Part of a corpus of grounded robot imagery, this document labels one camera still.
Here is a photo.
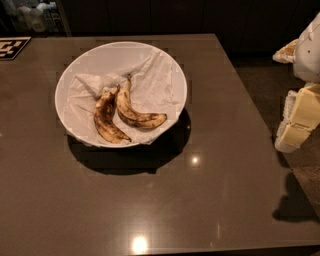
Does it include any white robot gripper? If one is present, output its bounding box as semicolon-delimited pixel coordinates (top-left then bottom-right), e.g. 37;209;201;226
272;13;320;153

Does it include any spotted ripe banana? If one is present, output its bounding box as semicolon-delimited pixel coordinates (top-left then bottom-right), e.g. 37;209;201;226
116;76;167;129
93;86;131;144

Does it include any white round bowl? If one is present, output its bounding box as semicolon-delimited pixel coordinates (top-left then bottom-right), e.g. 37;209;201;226
54;41;188;149

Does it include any white crumpled paper towel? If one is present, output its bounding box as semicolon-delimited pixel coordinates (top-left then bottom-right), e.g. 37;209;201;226
59;53;187;148

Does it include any white plastic milk jug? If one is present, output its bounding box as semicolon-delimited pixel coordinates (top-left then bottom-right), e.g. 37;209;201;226
30;6;47;33

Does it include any black white fiducial marker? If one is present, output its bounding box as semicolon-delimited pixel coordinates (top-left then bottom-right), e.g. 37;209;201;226
0;37;31;61

